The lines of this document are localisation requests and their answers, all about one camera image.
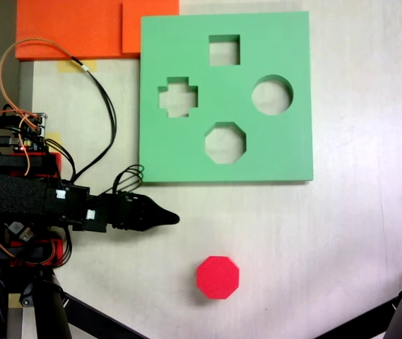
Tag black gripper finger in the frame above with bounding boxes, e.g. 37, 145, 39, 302
143, 194, 181, 221
143, 215, 180, 232

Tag red octagonal pillar block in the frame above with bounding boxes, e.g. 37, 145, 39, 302
196, 256, 240, 301

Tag green shape sorter board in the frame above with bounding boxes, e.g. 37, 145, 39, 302
138, 11, 314, 186

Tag thin black tripod strut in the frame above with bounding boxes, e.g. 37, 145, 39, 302
312, 298, 401, 339
59, 291, 151, 339

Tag black gripper wire loops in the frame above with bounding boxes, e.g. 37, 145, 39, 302
112, 164, 146, 194

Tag long black cable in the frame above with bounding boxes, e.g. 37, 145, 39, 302
70, 55, 118, 179

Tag circuit board with wires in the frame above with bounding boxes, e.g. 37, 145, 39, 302
8, 111, 52, 154

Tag thin orange wire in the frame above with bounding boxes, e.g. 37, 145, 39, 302
0, 37, 85, 177

